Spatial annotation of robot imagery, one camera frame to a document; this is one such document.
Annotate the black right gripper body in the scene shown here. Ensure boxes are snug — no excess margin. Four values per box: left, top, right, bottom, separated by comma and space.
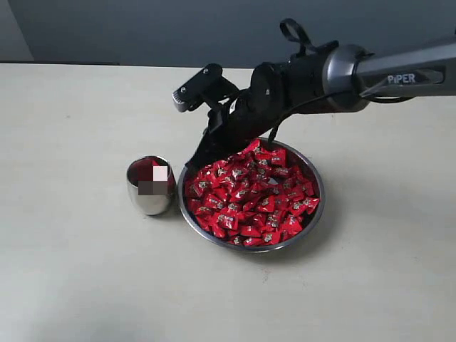
202, 63, 287, 153

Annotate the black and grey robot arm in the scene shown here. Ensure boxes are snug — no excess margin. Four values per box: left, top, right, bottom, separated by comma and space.
173, 37, 455, 170

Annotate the pile of red wrapped candies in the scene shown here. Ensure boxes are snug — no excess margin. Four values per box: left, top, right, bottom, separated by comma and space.
183, 139, 321, 247

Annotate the stainless steel cup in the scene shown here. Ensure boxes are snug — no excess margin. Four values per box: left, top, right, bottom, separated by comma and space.
126, 155, 176, 216

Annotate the round metal bowl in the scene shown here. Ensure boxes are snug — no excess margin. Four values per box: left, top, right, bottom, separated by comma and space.
177, 137, 326, 254

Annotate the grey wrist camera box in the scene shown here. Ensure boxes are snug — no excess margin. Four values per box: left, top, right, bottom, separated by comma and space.
172, 63, 224, 113

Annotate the black cable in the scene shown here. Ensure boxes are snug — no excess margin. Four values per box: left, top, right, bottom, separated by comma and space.
266, 18, 339, 143

